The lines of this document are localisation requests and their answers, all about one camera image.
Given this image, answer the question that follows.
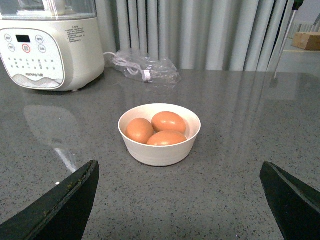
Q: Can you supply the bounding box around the clear plastic bag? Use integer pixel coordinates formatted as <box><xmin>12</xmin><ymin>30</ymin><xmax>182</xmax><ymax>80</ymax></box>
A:
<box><xmin>105</xmin><ymin>48</ymin><xmax>181</xmax><ymax>85</ymax></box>

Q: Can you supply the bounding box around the cardboard box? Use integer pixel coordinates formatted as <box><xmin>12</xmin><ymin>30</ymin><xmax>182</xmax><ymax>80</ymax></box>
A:
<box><xmin>291</xmin><ymin>32</ymin><xmax>320</xmax><ymax>51</ymax></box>

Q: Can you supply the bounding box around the white bowl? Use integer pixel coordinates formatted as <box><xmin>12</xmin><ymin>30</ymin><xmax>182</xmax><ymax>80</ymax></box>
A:
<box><xmin>118</xmin><ymin>103</ymin><xmax>201</xmax><ymax>167</ymax></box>

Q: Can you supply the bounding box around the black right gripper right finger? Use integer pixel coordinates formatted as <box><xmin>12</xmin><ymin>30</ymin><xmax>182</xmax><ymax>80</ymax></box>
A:
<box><xmin>259</xmin><ymin>161</ymin><xmax>320</xmax><ymax>240</ymax></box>

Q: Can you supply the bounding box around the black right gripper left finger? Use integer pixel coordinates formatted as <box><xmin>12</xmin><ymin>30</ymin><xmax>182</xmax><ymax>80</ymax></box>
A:
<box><xmin>0</xmin><ymin>160</ymin><xmax>100</xmax><ymax>240</ymax></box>

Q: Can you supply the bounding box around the brown egg in bowl left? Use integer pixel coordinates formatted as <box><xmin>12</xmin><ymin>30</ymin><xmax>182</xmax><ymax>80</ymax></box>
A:
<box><xmin>125</xmin><ymin>118</ymin><xmax>154</xmax><ymax>144</ymax></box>

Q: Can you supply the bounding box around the white Joyoung blender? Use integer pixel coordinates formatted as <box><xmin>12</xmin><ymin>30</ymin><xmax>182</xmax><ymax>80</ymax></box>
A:
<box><xmin>0</xmin><ymin>0</ymin><xmax>105</xmax><ymax>91</ymax></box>

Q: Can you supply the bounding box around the brown egg in bowl back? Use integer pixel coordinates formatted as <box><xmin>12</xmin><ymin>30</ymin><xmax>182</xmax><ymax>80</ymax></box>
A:
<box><xmin>151</xmin><ymin>111</ymin><xmax>187</xmax><ymax>134</ymax></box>

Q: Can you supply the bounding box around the metal stand pole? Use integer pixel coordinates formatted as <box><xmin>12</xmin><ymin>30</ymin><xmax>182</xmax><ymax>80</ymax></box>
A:
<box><xmin>273</xmin><ymin>0</ymin><xmax>304</xmax><ymax>80</ymax></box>

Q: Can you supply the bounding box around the white power cable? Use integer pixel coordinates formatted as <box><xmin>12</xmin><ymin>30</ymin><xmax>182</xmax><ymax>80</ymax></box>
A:
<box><xmin>103</xmin><ymin>51</ymin><xmax>153</xmax><ymax>83</ymax></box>

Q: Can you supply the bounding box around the brown egg in bowl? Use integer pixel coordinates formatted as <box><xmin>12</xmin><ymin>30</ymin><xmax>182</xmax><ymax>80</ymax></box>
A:
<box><xmin>125</xmin><ymin>118</ymin><xmax>154</xmax><ymax>144</ymax></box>
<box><xmin>151</xmin><ymin>111</ymin><xmax>187</xmax><ymax>134</ymax></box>
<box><xmin>147</xmin><ymin>130</ymin><xmax>187</xmax><ymax>146</ymax></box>

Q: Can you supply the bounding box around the brown egg in bowl front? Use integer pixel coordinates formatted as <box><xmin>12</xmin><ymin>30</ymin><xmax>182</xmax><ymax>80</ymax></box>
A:
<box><xmin>147</xmin><ymin>130</ymin><xmax>187</xmax><ymax>146</ymax></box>

